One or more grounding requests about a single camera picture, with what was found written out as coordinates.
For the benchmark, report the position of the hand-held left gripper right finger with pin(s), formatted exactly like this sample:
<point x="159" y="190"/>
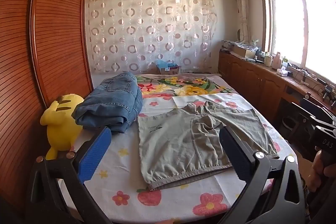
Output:
<point x="236" y="153"/>

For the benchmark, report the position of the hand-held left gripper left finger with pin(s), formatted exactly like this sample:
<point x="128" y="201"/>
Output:
<point x="92" y="153"/>

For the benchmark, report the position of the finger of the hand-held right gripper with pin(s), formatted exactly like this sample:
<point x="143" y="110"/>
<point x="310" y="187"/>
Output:
<point x="324" y="123"/>

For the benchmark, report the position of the grey-green pants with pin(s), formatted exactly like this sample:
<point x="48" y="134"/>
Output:
<point x="183" y="140"/>

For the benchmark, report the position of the person's right hand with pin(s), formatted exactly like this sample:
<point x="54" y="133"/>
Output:
<point x="316" y="174"/>

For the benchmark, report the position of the black chair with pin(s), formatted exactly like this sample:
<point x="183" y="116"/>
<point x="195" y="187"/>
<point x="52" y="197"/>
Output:
<point x="299" y="113"/>

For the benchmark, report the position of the yellow plush toy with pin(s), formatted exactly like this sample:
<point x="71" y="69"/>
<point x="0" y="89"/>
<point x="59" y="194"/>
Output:
<point x="61" y="121"/>

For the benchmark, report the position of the folded blue jeans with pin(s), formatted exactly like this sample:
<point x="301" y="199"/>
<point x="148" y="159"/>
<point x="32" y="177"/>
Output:
<point x="110" y="103"/>

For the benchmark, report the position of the white tissue box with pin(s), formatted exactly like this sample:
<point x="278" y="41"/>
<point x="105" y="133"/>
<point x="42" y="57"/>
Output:
<point x="282" y="72"/>

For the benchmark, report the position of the white strawberry-print blanket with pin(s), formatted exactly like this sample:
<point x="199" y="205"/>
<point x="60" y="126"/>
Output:
<point x="183" y="203"/>

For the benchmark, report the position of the wooden cabinet counter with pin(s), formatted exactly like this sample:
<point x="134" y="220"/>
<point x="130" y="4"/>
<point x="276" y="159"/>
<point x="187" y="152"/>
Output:
<point x="252" y="79"/>

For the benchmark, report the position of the white plastic jug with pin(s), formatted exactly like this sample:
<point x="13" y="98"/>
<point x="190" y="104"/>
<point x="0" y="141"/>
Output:
<point x="277" y="61"/>

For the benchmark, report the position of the white cup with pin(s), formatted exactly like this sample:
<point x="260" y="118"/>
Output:
<point x="267" y="60"/>

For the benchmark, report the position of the pink floral blanket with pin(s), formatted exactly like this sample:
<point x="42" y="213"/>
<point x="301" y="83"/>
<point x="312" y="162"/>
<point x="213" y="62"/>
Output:
<point x="168" y="85"/>

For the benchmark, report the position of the open cardboard box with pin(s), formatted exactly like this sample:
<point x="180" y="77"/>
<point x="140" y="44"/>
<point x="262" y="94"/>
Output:
<point x="244" y="52"/>

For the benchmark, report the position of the wooden-framed window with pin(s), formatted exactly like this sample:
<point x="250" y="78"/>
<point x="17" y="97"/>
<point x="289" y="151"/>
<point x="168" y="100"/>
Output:
<point x="288" y="24"/>

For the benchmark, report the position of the small cardboard box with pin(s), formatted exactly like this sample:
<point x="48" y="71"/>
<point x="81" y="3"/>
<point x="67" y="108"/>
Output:
<point x="169" y="71"/>

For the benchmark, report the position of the stack of small packages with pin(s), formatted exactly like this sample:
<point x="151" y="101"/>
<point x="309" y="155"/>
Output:
<point x="226" y="46"/>

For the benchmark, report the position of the blue plastic bag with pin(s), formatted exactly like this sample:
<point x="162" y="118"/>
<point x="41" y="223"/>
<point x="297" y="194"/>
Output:
<point x="165" y="63"/>

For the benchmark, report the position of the wooden louvered wardrobe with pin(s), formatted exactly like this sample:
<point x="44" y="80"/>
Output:
<point x="52" y="29"/>

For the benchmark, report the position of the circle-pattern sheer curtain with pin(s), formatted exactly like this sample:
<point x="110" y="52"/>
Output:
<point x="147" y="35"/>

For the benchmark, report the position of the patterned window curtain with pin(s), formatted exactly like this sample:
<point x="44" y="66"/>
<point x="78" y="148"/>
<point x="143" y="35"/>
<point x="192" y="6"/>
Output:
<point x="240" y="3"/>

